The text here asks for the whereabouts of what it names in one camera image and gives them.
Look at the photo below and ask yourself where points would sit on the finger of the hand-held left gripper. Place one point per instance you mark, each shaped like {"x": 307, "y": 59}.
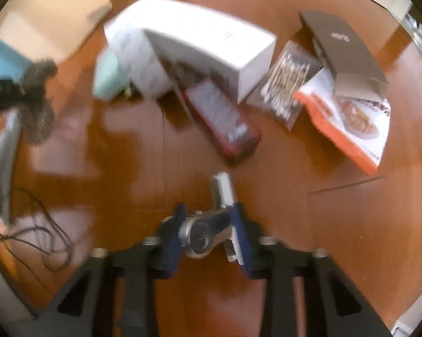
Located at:
{"x": 10, "y": 94}

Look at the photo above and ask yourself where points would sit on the cream flat board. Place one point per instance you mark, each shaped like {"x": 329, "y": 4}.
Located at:
{"x": 52, "y": 14}

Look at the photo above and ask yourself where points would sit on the white patterned paper bag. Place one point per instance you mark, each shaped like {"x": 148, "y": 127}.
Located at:
{"x": 137, "y": 54}

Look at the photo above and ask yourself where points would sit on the clear cotton swab packet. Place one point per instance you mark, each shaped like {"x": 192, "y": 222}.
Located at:
{"x": 284, "y": 77}

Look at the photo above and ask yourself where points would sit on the red rectangular box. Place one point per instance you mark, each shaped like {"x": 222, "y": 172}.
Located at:
{"x": 221, "y": 116}

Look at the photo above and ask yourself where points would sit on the silver metal razor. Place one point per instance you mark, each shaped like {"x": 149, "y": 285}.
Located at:
{"x": 201, "y": 232}

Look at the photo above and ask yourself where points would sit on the white cardboard box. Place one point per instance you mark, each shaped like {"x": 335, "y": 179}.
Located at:
{"x": 211, "y": 42}

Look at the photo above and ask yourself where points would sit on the mint green packet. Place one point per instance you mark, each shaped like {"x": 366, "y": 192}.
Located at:
{"x": 107, "y": 77}

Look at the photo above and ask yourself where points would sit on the orange white food packet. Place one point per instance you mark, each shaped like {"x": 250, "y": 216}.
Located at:
{"x": 355, "y": 131}

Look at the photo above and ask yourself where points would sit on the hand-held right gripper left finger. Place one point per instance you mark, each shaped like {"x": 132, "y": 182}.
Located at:
{"x": 174, "y": 239}

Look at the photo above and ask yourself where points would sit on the brown cardboard box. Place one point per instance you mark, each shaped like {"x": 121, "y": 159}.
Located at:
{"x": 344, "y": 52}

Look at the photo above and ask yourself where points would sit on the grey fuzzy cloth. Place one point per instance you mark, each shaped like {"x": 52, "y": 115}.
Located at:
{"x": 38, "y": 112}

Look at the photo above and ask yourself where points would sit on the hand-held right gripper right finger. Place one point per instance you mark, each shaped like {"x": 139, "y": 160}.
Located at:
{"x": 242, "y": 239}

